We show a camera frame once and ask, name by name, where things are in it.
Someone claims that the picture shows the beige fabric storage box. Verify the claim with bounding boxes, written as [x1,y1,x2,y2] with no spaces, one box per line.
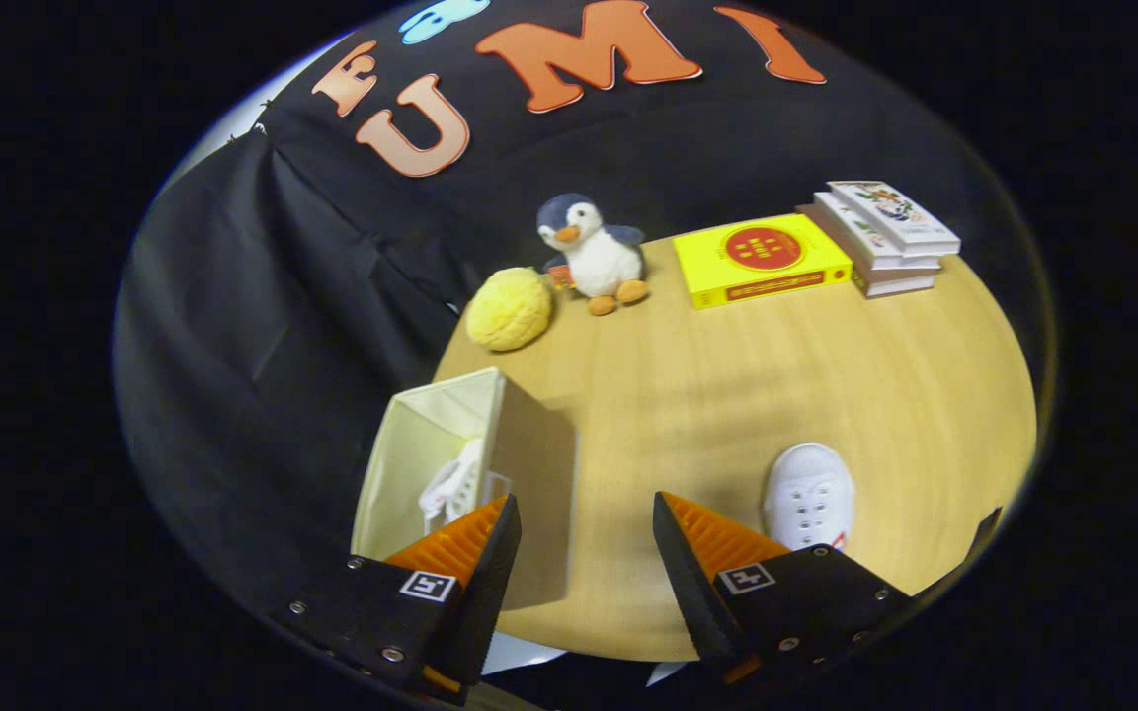
[350,367,578,611]

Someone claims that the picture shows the yellow plush bun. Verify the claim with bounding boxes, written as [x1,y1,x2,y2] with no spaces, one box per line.
[465,267,554,353]

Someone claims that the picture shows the white illustrated cover book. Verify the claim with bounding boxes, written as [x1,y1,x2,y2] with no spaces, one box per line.
[826,180,962,258]

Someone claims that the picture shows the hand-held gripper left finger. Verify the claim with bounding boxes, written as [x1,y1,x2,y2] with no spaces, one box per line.
[273,494,523,704]

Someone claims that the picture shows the yellow book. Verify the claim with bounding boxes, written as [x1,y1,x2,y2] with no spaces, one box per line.
[673,213,854,311]

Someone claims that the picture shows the black backdrop cloth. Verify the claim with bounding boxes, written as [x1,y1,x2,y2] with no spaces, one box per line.
[115,0,1054,633]

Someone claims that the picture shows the white canvas shoe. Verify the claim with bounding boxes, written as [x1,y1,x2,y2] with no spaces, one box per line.
[763,443,856,552]
[418,439,511,524]

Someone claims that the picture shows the black bar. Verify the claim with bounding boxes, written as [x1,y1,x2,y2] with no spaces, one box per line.
[964,507,1003,569]

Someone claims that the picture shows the penguin plush toy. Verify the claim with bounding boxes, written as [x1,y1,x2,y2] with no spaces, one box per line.
[536,193,651,317]

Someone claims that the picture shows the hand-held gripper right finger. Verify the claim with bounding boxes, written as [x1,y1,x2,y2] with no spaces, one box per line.
[653,491,916,687]

